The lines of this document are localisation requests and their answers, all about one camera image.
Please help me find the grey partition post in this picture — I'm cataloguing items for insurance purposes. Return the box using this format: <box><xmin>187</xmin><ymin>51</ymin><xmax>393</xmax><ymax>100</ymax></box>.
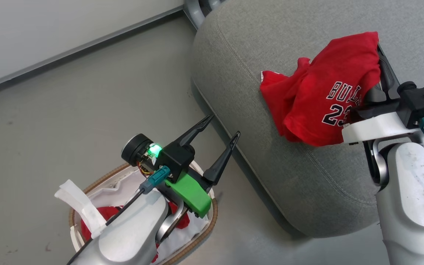
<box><xmin>202</xmin><ymin>0</ymin><xmax>228</xmax><ymax>11</ymax></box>
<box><xmin>184</xmin><ymin>0</ymin><xmax>208</xmax><ymax>30</ymax></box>

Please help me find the red Bulls jersey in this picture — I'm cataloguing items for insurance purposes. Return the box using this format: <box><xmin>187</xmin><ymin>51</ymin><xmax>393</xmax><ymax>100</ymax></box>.
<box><xmin>259</xmin><ymin>31</ymin><xmax>382</xmax><ymax>147</ymax></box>

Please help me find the white cloth strip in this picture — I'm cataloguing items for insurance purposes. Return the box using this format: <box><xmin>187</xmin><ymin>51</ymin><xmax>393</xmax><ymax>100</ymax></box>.
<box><xmin>54</xmin><ymin>179</ymin><xmax>106</xmax><ymax>239</ymax></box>

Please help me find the grey upholstered sofa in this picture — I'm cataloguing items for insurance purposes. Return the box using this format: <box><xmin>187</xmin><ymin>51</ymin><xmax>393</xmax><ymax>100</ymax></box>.
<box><xmin>191</xmin><ymin>0</ymin><xmax>424</xmax><ymax>238</ymax></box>

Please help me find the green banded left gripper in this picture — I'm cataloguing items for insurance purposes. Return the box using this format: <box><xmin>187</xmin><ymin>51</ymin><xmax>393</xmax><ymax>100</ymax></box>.
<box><xmin>121</xmin><ymin>114</ymin><xmax>241</xmax><ymax>218</ymax></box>

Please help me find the white basket with brown rim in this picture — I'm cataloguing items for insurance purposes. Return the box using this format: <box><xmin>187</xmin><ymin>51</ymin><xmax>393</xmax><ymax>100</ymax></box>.
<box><xmin>68</xmin><ymin>162</ymin><xmax>219</xmax><ymax>265</ymax></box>

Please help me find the white basket liner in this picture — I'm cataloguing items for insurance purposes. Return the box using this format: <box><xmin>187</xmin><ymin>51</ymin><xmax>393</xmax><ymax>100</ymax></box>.
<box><xmin>74</xmin><ymin>167</ymin><xmax>212</xmax><ymax>264</ymax></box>

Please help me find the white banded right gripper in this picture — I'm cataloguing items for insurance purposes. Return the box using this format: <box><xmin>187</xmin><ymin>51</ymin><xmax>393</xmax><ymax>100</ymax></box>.
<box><xmin>342</xmin><ymin>43</ymin><xmax>420</xmax><ymax>145</ymax></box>

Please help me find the grey partition base rail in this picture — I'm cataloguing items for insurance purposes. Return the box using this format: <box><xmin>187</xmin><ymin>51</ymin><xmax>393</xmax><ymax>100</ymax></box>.
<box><xmin>0</xmin><ymin>4</ymin><xmax>186</xmax><ymax>95</ymax></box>

